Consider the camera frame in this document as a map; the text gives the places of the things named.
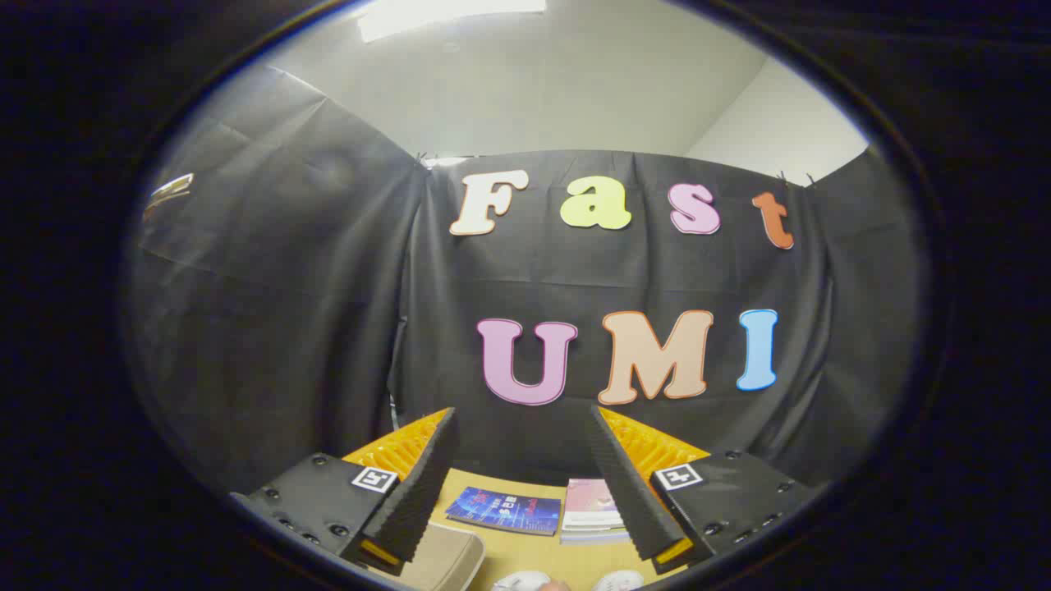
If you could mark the beige fabric storage box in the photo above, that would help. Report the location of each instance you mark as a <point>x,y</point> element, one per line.
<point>447,558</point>

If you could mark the white canvas shoe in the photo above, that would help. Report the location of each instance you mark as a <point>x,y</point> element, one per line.
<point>519,582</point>
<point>620,581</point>

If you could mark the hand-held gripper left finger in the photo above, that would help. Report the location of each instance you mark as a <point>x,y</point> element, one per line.
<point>415,492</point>

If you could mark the pink white book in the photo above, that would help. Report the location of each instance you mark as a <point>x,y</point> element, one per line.
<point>587,502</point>

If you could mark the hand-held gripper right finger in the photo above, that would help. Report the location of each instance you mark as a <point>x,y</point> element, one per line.
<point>628,492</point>

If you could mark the black backdrop cloth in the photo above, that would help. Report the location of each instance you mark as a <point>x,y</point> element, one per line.
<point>287,328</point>

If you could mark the pale blue book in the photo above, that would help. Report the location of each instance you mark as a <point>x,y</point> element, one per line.
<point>593,537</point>

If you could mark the dark blue book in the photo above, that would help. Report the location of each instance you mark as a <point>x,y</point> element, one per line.
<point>502,509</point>

